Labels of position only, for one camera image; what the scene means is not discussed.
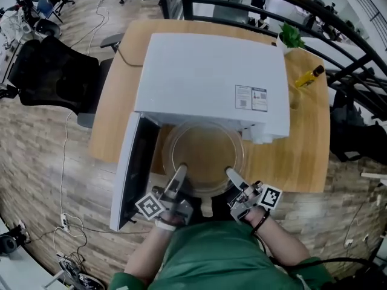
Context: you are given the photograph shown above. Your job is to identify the person's right forearm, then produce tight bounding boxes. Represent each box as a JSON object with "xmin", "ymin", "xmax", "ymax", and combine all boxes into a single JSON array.
[{"xmin": 244, "ymin": 207, "xmax": 312, "ymax": 267}]

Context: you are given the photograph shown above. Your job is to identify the dark rounded chair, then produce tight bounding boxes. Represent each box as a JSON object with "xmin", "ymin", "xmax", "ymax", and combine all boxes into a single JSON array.
[{"xmin": 34, "ymin": 18, "xmax": 63, "ymax": 39}]

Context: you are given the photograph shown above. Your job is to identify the white plug with thin cable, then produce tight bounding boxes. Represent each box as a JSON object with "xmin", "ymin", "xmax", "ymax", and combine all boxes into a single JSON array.
[{"xmin": 343, "ymin": 202, "xmax": 368, "ymax": 249}]

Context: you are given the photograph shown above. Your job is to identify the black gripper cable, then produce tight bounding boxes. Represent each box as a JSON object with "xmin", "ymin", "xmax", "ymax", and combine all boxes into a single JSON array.
[{"xmin": 253, "ymin": 231, "xmax": 383, "ymax": 283}]

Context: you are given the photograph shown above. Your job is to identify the black wrist strap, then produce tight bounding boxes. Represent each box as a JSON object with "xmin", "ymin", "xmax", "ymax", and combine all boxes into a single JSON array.
[{"xmin": 250, "ymin": 210, "xmax": 270, "ymax": 235}]

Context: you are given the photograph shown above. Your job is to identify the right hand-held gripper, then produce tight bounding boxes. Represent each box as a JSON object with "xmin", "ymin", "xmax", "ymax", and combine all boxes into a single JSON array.
[{"xmin": 226, "ymin": 167, "xmax": 284, "ymax": 225}]

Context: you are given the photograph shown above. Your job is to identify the black round device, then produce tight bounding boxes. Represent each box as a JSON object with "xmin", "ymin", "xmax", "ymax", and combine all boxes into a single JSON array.
[{"xmin": 0, "ymin": 222, "xmax": 31, "ymax": 255}]

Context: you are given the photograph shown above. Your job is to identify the plain white desk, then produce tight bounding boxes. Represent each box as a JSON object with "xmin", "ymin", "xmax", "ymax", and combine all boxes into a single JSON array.
[{"xmin": 0, "ymin": 216, "xmax": 72, "ymax": 290}]

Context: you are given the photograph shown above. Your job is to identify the blue chair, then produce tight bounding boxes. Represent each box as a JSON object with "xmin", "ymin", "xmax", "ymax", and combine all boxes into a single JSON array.
[{"xmin": 36, "ymin": 0, "xmax": 64, "ymax": 24}]

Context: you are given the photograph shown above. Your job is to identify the clear glass turntable plate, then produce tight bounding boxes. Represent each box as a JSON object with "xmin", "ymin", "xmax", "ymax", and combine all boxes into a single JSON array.
[{"xmin": 161, "ymin": 120, "xmax": 246, "ymax": 198}]

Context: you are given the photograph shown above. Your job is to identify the person's dark trousers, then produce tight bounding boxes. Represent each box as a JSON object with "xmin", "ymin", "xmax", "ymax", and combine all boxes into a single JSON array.
[{"xmin": 184, "ymin": 192, "xmax": 239, "ymax": 228}]

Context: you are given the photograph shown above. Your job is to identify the person's left forearm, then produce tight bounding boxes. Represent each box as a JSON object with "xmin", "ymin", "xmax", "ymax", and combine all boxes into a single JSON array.
[{"xmin": 123, "ymin": 214, "xmax": 186, "ymax": 286}]

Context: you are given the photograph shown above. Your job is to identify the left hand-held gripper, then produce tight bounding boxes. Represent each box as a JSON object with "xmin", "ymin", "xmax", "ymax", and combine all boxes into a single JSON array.
[{"xmin": 134, "ymin": 163, "xmax": 195, "ymax": 225}]

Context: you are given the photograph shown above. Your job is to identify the tangled floor cables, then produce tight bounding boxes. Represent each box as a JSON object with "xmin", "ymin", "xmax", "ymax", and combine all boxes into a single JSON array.
[{"xmin": 53, "ymin": 225, "xmax": 91, "ymax": 283}]

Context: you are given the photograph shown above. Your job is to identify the black microwave power cable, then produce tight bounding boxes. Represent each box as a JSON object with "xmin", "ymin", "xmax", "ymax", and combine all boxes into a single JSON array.
[{"xmin": 116, "ymin": 45, "xmax": 145, "ymax": 68}]

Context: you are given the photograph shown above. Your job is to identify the black mesh office chair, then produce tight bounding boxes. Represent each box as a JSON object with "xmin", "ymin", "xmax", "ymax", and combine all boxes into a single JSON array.
[{"xmin": 7, "ymin": 32, "xmax": 126, "ymax": 129}]

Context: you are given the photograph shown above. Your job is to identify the white microwave door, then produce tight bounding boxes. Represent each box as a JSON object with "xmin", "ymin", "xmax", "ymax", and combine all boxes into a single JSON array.
[{"xmin": 109, "ymin": 112, "xmax": 163, "ymax": 232}]

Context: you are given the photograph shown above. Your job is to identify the black draped office chair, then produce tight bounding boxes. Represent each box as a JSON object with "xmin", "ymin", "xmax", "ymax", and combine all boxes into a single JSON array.
[{"xmin": 328, "ymin": 89, "xmax": 387, "ymax": 164}]

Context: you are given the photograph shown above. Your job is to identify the white floor cable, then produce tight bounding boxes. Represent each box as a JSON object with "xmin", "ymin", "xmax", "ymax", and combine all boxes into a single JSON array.
[{"xmin": 59, "ymin": 0, "xmax": 110, "ymax": 220}]

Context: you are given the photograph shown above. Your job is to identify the yellow bottle with black cap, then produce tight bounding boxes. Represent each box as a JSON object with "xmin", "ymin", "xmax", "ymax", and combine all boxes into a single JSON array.
[{"xmin": 294, "ymin": 65, "xmax": 326, "ymax": 88}]

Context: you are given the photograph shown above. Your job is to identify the green plant in white pot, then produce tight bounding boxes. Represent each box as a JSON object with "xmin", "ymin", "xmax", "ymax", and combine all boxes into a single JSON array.
[{"xmin": 277, "ymin": 22, "xmax": 306, "ymax": 56}]

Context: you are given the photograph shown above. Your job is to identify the person's green shirt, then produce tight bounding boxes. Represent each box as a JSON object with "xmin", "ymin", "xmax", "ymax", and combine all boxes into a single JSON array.
[{"xmin": 107, "ymin": 221, "xmax": 336, "ymax": 290}]

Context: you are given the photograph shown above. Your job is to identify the cluttered white desk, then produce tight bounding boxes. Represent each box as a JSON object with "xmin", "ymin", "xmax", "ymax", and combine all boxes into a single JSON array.
[{"xmin": 0, "ymin": 6, "xmax": 42, "ymax": 92}]

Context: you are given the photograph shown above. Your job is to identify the white microwave oven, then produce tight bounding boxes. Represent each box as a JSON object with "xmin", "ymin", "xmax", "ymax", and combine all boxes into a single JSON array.
[{"xmin": 134, "ymin": 32, "xmax": 291, "ymax": 144}]

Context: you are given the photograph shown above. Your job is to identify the white wristband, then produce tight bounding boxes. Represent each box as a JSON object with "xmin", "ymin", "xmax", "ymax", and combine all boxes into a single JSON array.
[{"xmin": 154, "ymin": 217, "xmax": 177, "ymax": 232}]

